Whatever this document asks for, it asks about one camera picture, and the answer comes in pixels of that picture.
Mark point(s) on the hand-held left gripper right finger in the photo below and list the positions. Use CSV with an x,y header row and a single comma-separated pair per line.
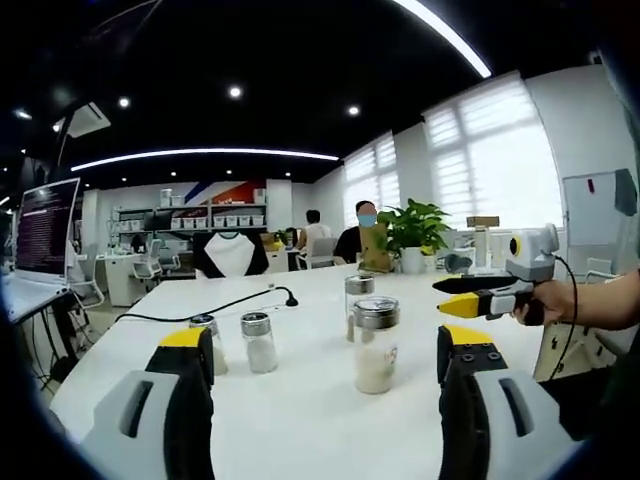
x,y
500,425

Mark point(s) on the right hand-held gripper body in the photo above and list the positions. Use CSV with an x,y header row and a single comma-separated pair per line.
x,y
530,270

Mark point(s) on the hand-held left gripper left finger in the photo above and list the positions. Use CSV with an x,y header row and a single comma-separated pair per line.
x,y
150,425

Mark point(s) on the short seasoning bottle beige powder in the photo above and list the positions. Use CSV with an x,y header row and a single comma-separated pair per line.
x,y
220,357

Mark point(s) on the tall seasoning bottle brown powder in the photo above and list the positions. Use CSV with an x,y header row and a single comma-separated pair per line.
x,y
359,285

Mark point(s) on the tall seasoning bottle beige powder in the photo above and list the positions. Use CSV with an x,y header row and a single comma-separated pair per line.
x,y
375,370

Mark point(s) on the short seasoning bottle white powder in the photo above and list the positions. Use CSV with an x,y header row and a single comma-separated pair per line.
x,y
259,355

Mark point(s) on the person's right hand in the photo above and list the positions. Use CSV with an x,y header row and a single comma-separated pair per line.
x,y
552,305

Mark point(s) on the grey elephant figurine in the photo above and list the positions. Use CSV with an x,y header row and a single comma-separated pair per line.
x,y
459,262

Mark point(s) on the white cylinder container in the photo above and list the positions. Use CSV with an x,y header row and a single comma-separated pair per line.
x,y
481,247

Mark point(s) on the small white pot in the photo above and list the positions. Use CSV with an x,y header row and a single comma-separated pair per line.
x,y
429,262

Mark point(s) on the small cardboard box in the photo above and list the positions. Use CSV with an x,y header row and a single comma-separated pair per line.
x,y
482,221

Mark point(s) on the green potted plant white pot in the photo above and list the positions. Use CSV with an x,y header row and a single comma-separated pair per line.
x,y
415,225

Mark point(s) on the white whiteboard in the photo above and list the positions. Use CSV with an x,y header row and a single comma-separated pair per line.
x,y
595,215

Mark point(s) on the brown paper bag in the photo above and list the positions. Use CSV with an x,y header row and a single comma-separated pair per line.
x,y
372,250

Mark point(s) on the white box black mark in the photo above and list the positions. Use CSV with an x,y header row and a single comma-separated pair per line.
x,y
590,350

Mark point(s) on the grey hanging cloth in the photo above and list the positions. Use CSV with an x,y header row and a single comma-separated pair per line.
x,y
626,192

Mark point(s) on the wide white window blind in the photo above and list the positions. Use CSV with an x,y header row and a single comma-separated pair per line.
x,y
495,150

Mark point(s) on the white standing desk black legs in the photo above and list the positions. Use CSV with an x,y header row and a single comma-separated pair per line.
x,y
64,330

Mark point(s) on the narrow white window blind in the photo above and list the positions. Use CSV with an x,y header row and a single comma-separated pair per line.
x,y
372,180

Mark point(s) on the white low cabinet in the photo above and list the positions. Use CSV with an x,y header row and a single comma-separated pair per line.
x,y
122,282

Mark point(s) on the white office chair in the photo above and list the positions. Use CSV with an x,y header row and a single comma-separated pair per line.
x,y
147,265
171,261
92,285

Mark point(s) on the round ceiling downlight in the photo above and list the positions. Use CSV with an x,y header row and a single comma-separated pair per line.
x,y
123,102
353,110
235,92

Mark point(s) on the long ceiling strip light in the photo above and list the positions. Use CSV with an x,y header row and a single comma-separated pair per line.
x,y
480,65

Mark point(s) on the group of white storage boxes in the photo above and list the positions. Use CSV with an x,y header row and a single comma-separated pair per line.
x,y
235,221

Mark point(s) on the metal storage shelf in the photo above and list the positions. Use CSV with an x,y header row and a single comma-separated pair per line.
x,y
200,206

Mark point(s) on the white open laptop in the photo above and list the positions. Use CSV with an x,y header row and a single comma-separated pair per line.
x,y
45,225

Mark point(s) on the curved ceiling strip light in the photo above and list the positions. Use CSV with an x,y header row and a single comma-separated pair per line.
x,y
200,151

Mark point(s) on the white ceiling air conditioner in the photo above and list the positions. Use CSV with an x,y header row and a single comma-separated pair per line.
x,y
90,117

